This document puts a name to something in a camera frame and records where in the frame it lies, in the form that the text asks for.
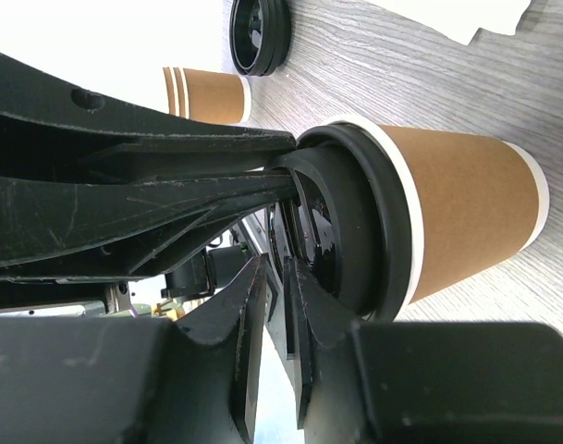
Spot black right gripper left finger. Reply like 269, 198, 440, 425
0, 256, 268, 443

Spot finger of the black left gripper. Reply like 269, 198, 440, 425
0, 171, 295, 282
0, 53, 296, 183

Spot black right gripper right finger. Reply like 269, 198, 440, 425
284, 259, 563, 443

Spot single black cup lid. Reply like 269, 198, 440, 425
267, 122, 412, 322

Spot brown paper cups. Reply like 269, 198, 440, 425
162, 67, 252, 125

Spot single brown paper cup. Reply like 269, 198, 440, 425
330, 115, 550, 307

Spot black lid stack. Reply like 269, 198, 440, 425
229, 0, 292, 77

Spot cream paper bag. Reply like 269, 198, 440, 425
370, 0, 532, 45

